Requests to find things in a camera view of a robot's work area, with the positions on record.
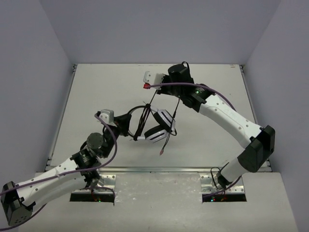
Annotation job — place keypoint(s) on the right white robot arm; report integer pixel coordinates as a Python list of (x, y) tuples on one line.
[(258, 142)]

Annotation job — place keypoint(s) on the right metal mounting bracket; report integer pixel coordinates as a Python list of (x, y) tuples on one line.
[(210, 185)]

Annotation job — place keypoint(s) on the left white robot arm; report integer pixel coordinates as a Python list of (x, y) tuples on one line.
[(21, 200)]

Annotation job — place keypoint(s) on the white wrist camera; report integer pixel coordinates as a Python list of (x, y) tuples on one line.
[(151, 78), (105, 116)]

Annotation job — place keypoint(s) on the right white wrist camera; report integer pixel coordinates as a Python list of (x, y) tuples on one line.
[(151, 78)]

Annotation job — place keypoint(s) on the metal mounting bracket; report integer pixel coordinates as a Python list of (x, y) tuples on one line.
[(210, 185), (105, 185)]

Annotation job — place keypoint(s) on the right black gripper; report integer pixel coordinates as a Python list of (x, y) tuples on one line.
[(163, 90)]

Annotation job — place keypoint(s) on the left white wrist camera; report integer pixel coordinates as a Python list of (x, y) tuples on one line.
[(105, 116)]

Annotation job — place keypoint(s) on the white black headphones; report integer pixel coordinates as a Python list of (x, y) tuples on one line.
[(165, 125)]

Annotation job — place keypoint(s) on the left metal mounting bracket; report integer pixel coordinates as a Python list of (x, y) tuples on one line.
[(105, 185)]

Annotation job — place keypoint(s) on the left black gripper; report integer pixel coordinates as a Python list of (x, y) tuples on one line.
[(125, 122)]

